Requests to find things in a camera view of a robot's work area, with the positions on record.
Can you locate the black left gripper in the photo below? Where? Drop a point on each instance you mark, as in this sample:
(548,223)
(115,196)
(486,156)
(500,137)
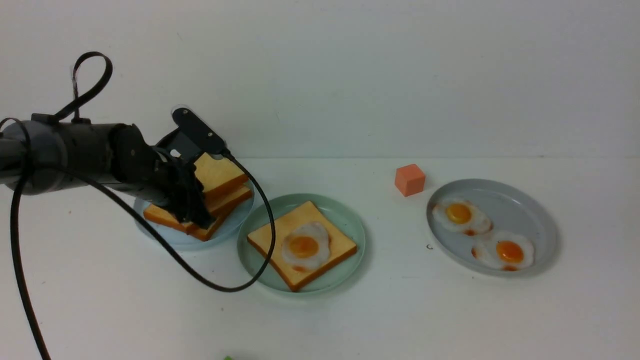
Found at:
(184,191)

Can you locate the fried egg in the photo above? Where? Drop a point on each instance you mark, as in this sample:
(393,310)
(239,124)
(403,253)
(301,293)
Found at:
(307,247)
(504,251)
(458,215)

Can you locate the stack toast slice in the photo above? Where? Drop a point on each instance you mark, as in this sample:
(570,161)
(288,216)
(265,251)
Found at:
(221,204)
(160,216)
(218,177)

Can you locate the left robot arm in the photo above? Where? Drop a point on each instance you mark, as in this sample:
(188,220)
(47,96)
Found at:
(114,155)

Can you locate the light blue plate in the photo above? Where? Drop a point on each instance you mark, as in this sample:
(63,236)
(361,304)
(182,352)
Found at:
(183,242)

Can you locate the mint green plate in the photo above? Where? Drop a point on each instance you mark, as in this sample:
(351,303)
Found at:
(345,220)

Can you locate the orange foam cube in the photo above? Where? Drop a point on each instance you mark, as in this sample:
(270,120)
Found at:
(410,180)

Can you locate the grey plate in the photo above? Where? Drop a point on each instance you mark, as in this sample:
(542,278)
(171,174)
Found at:
(510,210)

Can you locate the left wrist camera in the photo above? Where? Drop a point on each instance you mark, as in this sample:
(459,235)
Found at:
(192,137)

